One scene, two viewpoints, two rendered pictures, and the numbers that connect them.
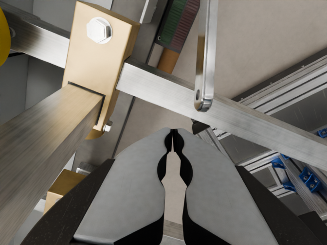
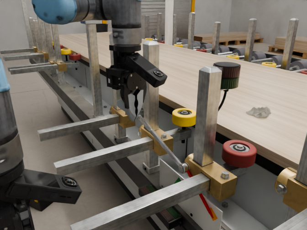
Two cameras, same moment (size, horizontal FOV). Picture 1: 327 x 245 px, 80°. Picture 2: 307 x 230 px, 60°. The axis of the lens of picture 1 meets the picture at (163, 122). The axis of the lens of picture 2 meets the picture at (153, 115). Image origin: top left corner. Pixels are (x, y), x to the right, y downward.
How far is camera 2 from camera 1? 68 cm
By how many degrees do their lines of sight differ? 52
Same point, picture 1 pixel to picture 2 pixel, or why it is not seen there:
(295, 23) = not seen: outside the picture
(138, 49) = (153, 177)
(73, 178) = (130, 123)
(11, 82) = (177, 148)
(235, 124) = (109, 149)
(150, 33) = (155, 183)
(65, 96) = (156, 121)
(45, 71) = (173, 163)
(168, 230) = (80, 127)
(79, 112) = (150, 118)
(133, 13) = not seen: hidden behind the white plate
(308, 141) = (81, 159)
